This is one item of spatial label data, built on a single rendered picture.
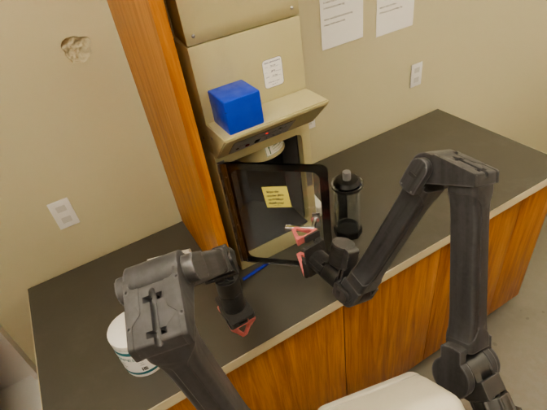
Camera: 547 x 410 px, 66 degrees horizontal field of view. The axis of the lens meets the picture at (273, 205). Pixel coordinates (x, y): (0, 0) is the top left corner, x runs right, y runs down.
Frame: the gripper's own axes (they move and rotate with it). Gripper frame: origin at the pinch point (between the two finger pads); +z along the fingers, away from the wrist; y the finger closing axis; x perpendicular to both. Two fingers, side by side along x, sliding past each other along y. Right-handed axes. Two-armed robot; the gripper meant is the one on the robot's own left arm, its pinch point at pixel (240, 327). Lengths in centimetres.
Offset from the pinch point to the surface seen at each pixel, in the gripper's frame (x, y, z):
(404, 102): -129, 76, 6
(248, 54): -30, 33, -55
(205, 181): -7.4, 23.9, -30.2
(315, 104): -42, 22, -41
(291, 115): -34, 21, -41
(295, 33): -44, 33, -57
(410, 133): -122, 63, 16
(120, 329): 27.5, 19.4, 1.3
